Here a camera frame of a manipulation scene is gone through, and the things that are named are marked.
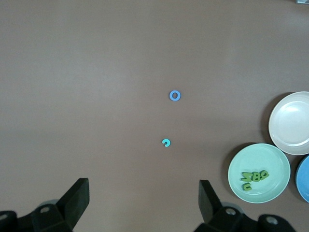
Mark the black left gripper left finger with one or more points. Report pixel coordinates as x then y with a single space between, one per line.
72 200

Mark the green foam letter q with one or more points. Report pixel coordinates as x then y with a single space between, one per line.
262 176

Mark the green foam letter B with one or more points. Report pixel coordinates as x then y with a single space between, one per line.
256 177

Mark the green round plate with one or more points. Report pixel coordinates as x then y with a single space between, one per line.
260 159

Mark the green foam letter u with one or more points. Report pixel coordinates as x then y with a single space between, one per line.
246 188

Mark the silver table edge bracket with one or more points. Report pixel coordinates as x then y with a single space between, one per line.
303 1

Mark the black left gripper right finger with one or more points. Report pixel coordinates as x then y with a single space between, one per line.
210 207

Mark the green foam letter N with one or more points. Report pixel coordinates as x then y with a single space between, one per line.
246 177

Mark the teal foam letter c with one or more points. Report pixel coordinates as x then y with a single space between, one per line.
166 140

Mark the blue foam letter O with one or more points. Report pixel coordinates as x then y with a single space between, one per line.
170 96

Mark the blue round plate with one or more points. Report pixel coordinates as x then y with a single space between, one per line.
304 181

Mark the beige round plate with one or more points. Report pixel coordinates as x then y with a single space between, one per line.
289 125

